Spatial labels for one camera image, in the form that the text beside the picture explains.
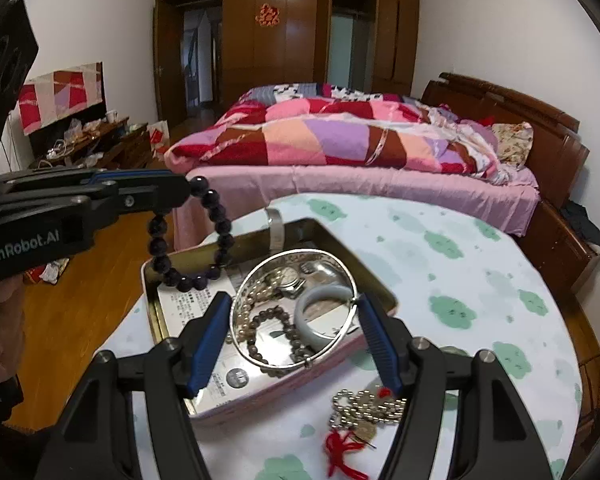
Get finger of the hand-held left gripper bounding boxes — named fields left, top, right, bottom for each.
left=0, top=168, right=182, bottom=194
left=0, top=175, right=192, bottom=234

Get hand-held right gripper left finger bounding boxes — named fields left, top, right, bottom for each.
left=34, top=291, right=234, bottom=480

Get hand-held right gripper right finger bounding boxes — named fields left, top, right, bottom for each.
left=356, top=291, right=554, bottom=480

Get bead chain with red tassel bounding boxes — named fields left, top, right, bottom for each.
left=322, top=386, right=411, bottom=479

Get purple bead bracelet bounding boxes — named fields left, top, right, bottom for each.
left=147, top=176, right=236, bottom=294

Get grey bead bracelet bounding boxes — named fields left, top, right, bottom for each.
left=247, top=305, right=311, bottom=376

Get thin silver bangle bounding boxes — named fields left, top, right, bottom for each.
left=228, top=252, right=364, bottom=369

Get pale jade bangle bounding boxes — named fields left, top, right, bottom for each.
left=294, top=284, right=363, bottom=346

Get silver wristwatch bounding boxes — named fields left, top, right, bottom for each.
left=270, top=266, right=312, bottom=294

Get wide silver cuff bangle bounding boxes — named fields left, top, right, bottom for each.
left=265, top=208, right=286, bottom=254

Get pink tin box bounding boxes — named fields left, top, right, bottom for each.
left=141, top=218, right=398, bottom=421

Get red plastic bag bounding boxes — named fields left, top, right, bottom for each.
left=24, top=257, right=72, bottom=285

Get wooden television cabinet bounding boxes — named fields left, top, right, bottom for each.
left=27, top=116, right=154, bottom=171

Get red and white shopping bag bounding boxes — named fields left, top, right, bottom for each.
left=147, top=121, right=170, bottom=157

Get television with patchwork cover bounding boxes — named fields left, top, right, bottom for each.
left=17, top=61, right=105, bottom=137

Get cloud print tablecloth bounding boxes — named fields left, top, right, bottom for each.
left=97, top=192, right=583, bottom=480

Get patchwork quilt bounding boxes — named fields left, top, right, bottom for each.
left=164, top=82, right=511, bottom=186

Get wooden nightstand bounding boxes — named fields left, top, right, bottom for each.
left=522, top=199, right=600, bottom=306

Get brown wooden wardrobe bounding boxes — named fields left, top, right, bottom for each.
left=152, top=0, right=421, bottom=133

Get wicker chair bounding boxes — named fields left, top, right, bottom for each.
left=577, top=337, right=600, bottom=431

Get dark clothes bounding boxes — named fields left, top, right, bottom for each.
left=562, top=200, right=600, bottom=254

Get floral pillow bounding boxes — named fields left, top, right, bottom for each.
left=490, top=121, right=535, bottom=170

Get wooden bed frame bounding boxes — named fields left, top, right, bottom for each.
left=420, top=72, right=592, bottom=211

